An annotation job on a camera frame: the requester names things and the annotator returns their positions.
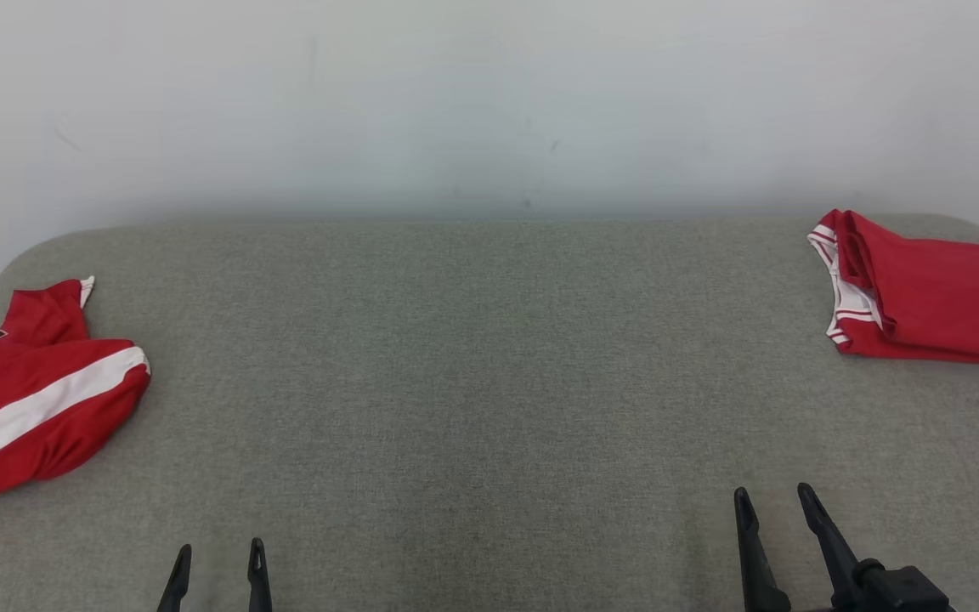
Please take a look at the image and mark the red shorts with white stripe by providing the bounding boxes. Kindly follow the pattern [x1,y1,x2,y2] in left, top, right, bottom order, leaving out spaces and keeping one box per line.
[0,275,153,513]

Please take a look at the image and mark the red Bulls basketball jersey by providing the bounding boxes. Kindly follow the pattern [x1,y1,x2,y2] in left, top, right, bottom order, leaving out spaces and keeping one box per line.
[806,208,979,372]

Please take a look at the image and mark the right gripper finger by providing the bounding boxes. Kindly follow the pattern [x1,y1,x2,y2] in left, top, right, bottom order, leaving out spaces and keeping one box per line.
[797,483,865,609]
[733,486,793,612]

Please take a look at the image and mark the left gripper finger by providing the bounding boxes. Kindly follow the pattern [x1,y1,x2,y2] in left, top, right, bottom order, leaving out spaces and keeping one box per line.
[247,537,274,612]
[157,544,194,612]

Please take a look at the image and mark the grey fabric sofa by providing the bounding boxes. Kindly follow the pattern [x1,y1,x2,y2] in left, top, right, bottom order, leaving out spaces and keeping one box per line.
[0,212,979,612]

